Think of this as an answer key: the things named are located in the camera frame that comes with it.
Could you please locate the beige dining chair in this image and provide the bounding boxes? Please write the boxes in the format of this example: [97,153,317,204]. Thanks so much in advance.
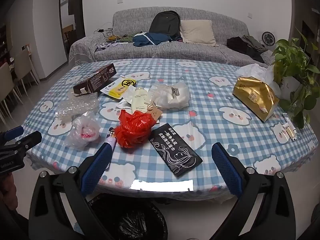
[14,47,40,88]
[0,62,24,125]

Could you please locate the small clear sachet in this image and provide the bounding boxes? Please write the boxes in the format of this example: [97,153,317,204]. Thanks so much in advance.
[282,112,298,141]

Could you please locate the cream white bottle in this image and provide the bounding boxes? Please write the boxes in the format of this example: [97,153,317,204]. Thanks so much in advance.
[132,86,148,113]

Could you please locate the black backpack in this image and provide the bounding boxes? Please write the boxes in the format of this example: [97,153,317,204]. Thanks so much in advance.
[149,10,181,40]

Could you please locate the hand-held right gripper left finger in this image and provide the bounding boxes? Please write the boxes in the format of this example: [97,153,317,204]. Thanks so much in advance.
[29,142,116,240]

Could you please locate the clear plastic bag pink contents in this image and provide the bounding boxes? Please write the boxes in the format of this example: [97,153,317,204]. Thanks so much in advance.
[64,111,100,150]

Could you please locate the clear bubble wrap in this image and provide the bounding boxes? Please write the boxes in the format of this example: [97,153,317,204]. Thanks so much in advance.
[55,94,99,120]

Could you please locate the purple snack stick wrapper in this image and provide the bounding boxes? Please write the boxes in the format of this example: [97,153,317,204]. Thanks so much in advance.
[104,127,119,153]

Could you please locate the black trash bin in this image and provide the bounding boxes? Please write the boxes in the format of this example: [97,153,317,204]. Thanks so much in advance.
[87,194,168,240]

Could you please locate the grey patterned sofa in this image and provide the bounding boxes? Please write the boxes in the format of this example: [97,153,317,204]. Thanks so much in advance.
[69,7,275,67]

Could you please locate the red plastic bag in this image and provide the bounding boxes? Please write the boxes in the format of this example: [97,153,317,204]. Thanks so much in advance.
[115,109,157,148]

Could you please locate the dark brown cardboard box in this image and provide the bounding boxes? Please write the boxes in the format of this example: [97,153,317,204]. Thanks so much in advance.
[73,63,117,97]

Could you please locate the beige pillow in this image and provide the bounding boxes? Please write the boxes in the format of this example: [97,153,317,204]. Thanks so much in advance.
[179,20,219,47]

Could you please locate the blue jacket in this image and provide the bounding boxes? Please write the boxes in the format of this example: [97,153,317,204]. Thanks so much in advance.
[132,32,175,47]

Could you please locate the black wipe packet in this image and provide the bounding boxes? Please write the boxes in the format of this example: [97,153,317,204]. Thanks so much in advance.
[149,122,203,178]

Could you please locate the black charger with cable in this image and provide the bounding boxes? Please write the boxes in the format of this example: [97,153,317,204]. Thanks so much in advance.
[94,27,113,37]

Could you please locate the striped purple cloth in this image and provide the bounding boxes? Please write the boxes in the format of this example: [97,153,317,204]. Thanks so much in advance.
[96,41,125,50]

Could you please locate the green potted plant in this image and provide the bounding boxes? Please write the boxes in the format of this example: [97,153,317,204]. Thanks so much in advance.
[271,29,320,129]

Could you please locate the yellow snack packet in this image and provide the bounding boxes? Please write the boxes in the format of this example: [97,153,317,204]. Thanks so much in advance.
[100,76,138,99]

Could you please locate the olive green garment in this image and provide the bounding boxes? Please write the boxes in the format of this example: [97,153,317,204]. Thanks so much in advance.
[241,35,269,53]

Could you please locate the green camouflage cloth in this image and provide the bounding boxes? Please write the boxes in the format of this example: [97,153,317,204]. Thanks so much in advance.
[117,34,135,43]

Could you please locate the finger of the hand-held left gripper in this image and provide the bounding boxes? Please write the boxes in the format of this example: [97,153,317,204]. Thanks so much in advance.
[0,131,42,155]
[3,126,25,142]

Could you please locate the white plant pot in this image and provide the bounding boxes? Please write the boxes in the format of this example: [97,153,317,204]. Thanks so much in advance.
[280,76,303,100]

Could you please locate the black clothes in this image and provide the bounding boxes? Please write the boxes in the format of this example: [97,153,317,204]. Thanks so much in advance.
[227,36,265,63]

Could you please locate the small round fan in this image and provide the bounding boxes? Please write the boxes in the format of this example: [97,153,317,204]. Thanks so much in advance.
[260,31,275,46]

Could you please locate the gold tissue pack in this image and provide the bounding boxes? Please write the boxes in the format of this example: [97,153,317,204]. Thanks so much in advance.
[232,76,280,123]

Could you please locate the brown paper tag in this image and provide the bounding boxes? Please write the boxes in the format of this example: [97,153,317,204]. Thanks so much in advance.
[147,105,163,124]

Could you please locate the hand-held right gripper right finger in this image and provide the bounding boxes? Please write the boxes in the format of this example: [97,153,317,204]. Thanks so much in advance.
[211,142,297,240]

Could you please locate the white paper bag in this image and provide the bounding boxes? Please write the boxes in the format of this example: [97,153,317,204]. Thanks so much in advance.
[149,81,191,110]

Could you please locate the crumpled white plastic bag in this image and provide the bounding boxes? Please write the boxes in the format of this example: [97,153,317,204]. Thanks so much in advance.
[236,64,282,98]

